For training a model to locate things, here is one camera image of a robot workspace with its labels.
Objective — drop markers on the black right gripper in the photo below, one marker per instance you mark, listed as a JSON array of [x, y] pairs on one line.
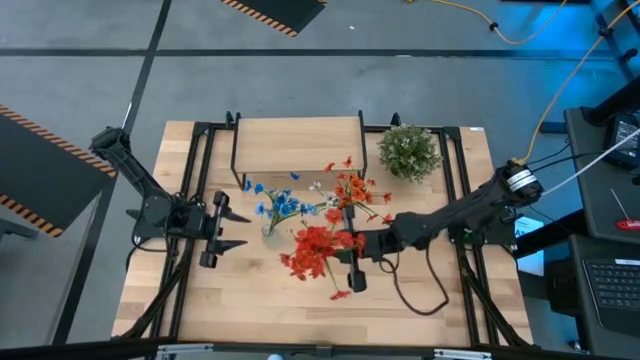
[[375, 242]]

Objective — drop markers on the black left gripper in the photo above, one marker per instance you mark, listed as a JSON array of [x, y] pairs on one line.
[[212, 227]]

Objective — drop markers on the red artificial flower bunch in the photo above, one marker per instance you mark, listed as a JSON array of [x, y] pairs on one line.
[[312, 245]]

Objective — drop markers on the curvy clear glass vase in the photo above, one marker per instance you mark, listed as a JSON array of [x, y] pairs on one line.
[[269, 231]]

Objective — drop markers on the blue artificial flower bunch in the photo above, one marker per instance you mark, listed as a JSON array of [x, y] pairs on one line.
[[285, 205]]

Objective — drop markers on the white artificial flower bunch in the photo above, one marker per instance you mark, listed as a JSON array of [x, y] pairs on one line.
[[330, 198]]

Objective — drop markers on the orange artificial flower bunch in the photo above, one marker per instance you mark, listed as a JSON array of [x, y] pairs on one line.
[[356, 192]]

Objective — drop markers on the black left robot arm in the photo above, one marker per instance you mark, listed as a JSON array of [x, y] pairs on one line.
[[130, 167]]

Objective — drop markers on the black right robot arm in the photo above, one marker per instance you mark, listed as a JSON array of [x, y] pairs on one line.
[[450, 217]]

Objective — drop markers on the black silver crossbar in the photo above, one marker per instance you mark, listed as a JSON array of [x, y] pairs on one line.
[[320, 350]]

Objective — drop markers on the green potted plant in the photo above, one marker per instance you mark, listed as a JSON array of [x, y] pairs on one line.
[[409, 152]]

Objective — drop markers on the white paper sheet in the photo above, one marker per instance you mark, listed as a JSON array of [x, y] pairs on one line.
[[532, 262]]

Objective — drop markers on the black mat with striped edge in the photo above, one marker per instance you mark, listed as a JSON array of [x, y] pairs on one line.
[[40, 165], [280, 10]]

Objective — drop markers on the gray metal leg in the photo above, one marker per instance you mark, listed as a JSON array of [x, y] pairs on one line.
[[10, 227]]

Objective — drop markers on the black side desk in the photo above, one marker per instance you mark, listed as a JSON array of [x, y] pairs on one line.
[[595, 200]]

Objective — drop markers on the black laptop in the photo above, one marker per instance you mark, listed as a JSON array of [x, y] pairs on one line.
[[615, 290]]

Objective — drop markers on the black power adapter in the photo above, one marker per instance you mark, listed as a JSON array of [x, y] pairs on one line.
[[625, 142]]

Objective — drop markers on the black thick pole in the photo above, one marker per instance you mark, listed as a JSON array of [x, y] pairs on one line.
[[615, 100]]

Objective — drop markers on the wooden shelf with black frame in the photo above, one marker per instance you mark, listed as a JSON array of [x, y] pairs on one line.
[[300, 145]]

